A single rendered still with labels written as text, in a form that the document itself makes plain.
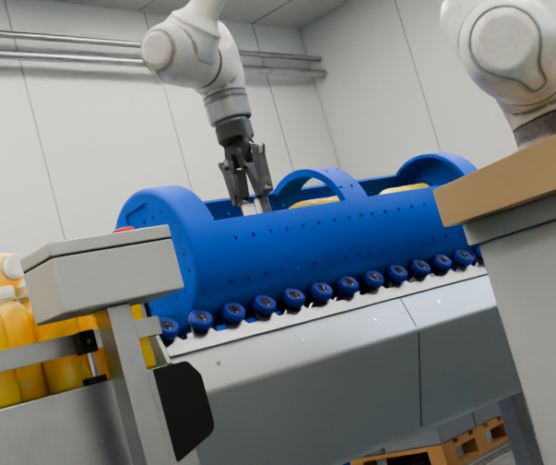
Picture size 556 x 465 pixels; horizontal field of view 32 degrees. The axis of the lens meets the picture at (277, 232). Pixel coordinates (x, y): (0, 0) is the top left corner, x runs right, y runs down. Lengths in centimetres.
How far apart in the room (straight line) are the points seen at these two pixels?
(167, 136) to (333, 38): 200
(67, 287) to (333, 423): 73
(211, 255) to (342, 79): 633
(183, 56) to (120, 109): 472
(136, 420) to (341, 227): 72
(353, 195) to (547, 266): 49
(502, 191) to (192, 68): 61
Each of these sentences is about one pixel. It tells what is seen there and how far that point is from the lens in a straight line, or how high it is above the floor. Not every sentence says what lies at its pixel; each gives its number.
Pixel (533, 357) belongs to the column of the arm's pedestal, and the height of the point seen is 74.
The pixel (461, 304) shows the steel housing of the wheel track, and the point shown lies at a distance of 216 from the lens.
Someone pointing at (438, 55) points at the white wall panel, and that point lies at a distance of 752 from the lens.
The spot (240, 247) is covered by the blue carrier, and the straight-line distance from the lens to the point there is 178.
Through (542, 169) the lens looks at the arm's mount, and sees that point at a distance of 160.
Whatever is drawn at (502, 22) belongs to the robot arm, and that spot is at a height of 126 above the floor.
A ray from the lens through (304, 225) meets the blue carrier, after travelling 189.
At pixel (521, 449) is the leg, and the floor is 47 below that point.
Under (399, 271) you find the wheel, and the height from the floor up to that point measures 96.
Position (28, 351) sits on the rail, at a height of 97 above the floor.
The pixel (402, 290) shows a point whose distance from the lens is 207.
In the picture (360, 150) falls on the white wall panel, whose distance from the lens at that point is 790.
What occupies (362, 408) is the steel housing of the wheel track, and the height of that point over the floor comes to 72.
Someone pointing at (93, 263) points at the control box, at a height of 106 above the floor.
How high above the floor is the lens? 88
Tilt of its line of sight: 7 degrees up
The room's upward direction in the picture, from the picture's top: 16 degrees counter-clockwise
